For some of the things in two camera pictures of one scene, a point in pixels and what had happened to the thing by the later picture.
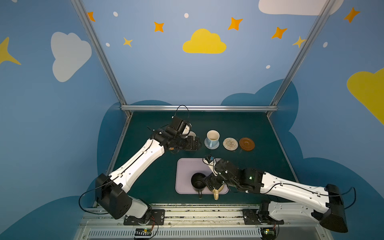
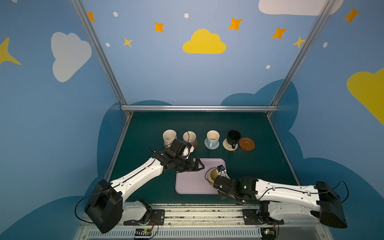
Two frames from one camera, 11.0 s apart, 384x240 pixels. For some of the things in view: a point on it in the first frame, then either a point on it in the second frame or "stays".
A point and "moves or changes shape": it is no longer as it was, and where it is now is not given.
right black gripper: [214, 181] -> [219, 183]
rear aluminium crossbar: [199, 107] stays
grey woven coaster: [205, 142] stays
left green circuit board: [143, 232] stays
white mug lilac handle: [191, 133] stays
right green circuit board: [268, 233] stays
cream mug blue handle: [212, 137] stays
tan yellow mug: [216, 192] moves or changes shape
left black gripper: [190, 142] -> [190, 164]
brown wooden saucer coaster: [246, 144] stays
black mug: [198, 183] -> [233, 138]
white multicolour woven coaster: [230, 144] stays
